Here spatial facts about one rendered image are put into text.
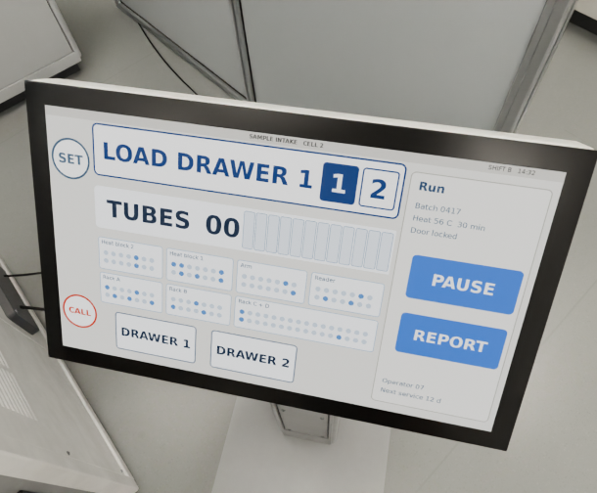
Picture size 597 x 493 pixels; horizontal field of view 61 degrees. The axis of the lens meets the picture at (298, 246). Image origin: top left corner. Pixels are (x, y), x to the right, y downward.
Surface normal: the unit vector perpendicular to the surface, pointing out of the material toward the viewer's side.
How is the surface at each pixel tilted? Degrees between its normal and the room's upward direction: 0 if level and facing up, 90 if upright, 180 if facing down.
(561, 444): 0
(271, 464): 3
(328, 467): 3
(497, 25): 90
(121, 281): 50
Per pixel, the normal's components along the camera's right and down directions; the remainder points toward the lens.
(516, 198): -0.18, 0.33
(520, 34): -0.73, 0.61
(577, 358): -0.04, -0.51
